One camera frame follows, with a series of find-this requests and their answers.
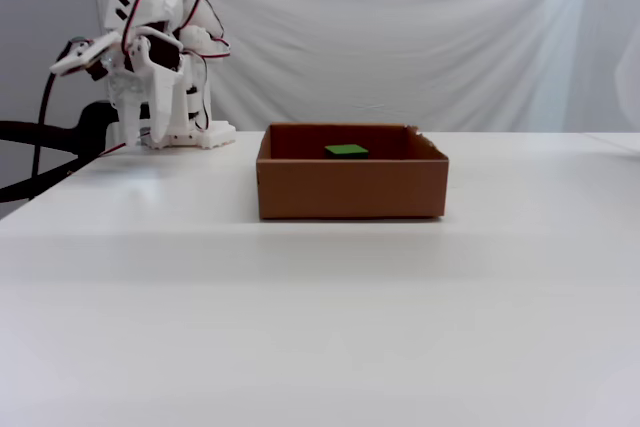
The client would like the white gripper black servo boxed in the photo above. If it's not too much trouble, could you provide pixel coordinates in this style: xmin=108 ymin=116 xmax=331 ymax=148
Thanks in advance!
xmin=105 ymin=32 xmax=187 ymax=148

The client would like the green cube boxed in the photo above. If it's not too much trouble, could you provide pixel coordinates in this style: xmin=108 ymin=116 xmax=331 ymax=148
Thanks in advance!
xmin=323 ymin=143 xmax=370 ymax=160

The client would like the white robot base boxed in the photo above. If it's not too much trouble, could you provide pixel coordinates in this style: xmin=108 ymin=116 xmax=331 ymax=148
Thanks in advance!
xmin=140 ymin=118 xmax=238 ymax=152

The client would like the brown cardboard box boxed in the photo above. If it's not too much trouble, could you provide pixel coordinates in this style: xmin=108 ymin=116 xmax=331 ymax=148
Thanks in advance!
xmin=255 ymin=122 xmax=450 ymax=221

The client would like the white backdrop cloth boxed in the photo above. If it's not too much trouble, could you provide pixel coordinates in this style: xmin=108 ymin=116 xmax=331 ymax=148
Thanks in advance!
xmin=83 ymin=0 xmax=640 ymax=134

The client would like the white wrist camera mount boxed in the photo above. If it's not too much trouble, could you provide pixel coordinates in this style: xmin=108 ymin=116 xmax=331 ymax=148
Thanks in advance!
xmin=48 ymin=30 xmax=122 ymax=79

